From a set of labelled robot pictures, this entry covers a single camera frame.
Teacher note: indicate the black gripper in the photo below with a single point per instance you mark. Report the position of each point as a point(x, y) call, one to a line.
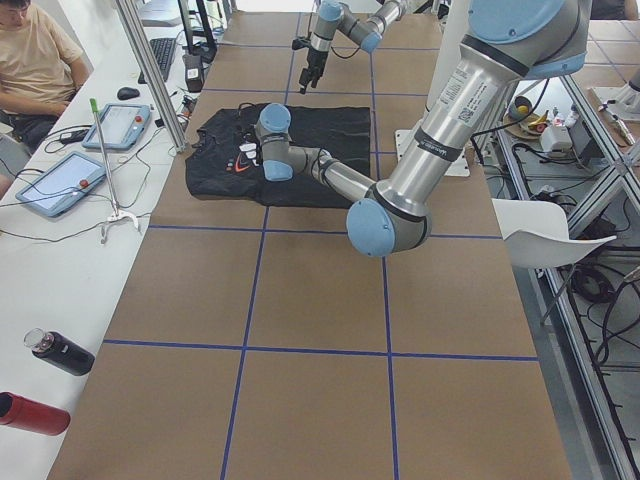
point(315, 59)

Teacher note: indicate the black graphic t-shirt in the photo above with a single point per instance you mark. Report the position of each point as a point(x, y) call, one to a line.
point(285, 156)

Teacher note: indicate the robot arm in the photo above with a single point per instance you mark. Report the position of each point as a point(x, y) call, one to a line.
point(336, 16)
point(505, 42)

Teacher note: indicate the black keyboard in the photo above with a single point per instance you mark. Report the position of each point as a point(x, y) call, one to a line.
point(163, 50)

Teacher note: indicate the black computer mouse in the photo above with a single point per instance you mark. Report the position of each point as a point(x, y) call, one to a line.
point(127, 93)

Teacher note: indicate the far teach pendant tablet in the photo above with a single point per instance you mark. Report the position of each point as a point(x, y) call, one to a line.
point(123, 124)

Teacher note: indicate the teach pendant tablet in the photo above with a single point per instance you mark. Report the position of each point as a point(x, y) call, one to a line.
point(123, 124)
point(59, 188)

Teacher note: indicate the fruit bowl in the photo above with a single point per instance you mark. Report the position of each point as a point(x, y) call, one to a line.
point(522, 122)

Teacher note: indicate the green tipped grabber stick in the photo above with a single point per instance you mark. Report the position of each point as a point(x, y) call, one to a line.
point(118, 214)

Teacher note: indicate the near teach pendant tablet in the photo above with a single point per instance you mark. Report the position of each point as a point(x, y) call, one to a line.
point(59, 188)

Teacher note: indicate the seated person beige shirt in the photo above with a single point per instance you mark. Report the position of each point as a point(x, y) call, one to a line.
point(42, 69)

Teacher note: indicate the white chair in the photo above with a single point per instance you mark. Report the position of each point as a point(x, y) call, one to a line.
point(536, 234)

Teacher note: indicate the black water bottle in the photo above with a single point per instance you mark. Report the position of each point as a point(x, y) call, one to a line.
point(59, 351)

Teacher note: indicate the red water bottle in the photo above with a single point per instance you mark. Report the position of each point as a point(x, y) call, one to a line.
point(22, 413)

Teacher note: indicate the white camera mast base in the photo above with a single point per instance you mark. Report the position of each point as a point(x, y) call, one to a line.
point(448, 59)

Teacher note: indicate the aluminium frame post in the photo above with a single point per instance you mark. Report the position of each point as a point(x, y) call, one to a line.
point(143, 53)

